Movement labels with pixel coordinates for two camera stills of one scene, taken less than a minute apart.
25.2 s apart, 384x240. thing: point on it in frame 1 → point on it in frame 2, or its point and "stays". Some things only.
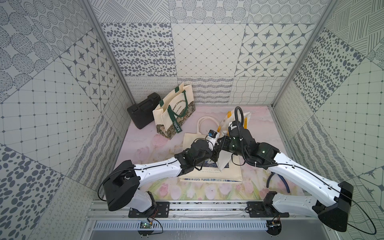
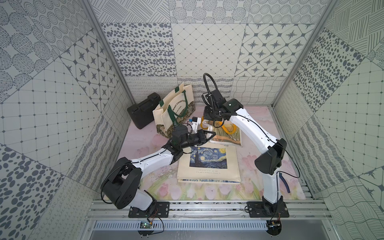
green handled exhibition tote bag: [174, 109] stays
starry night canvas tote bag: [231, 172] stays
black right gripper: [223, 145] → [206, 111]
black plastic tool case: [142, 114] stays
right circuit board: [274, 227] stays
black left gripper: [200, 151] → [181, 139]
